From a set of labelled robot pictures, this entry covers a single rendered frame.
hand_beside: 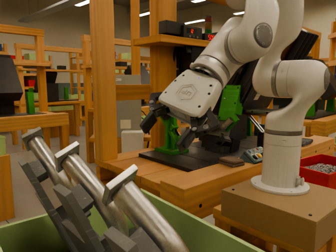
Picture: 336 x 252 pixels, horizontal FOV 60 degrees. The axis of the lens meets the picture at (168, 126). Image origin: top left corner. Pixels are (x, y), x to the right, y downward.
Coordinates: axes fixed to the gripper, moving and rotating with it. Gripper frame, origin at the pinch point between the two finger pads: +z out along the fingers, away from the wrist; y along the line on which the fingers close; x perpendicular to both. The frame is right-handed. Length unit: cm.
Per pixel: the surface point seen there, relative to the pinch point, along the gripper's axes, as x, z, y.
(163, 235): -16.7, 15.4, 17.4
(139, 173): 68, -2, -39
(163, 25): 54, -77, -76
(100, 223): 30.0, 21.8, -16.9
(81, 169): -11.0, 14.6, -1.3
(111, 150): 78, -6, -67
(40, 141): -4.4, 14.6, -19.3
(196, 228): 25.6, 8.5, 8.1
